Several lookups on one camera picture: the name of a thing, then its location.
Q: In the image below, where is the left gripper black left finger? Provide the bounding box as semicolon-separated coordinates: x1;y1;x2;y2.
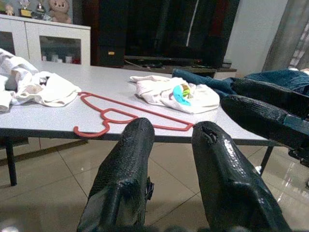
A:
77;117;155;232

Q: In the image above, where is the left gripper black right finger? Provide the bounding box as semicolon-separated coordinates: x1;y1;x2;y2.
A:
191;120;293;232

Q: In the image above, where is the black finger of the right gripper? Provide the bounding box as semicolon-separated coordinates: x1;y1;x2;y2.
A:
231;77;309;119
221;95;300;148

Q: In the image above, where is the red plastic clothes hanger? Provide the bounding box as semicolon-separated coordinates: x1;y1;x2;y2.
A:
73;91;195;139

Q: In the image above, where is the blue denim jacket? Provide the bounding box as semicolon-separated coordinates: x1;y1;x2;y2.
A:
172;68;309;97

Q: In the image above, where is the white t-shirt with black print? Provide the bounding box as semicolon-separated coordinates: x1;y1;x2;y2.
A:
0;48;82;114

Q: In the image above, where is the black table leg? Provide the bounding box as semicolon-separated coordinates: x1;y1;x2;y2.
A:
259;146;275;176
4;137;18;187

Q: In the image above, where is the dark television bench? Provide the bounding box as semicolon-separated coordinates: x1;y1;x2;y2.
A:
123;55;237;78

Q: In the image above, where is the grey curtain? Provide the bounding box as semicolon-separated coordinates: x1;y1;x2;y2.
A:
262;0;309;73

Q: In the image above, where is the white garment with colourful print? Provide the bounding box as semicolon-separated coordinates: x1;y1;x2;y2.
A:
129;74;220;115

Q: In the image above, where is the black television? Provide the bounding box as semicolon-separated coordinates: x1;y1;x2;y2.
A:
124;0;226;68

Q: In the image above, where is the black speaker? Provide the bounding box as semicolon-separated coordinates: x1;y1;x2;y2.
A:
98;0;126;67

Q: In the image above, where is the white glass-door cabinet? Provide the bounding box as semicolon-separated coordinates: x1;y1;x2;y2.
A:
0;14;91;66

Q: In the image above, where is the beige plush toy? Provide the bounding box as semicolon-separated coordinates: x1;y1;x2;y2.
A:
48;0;72;24

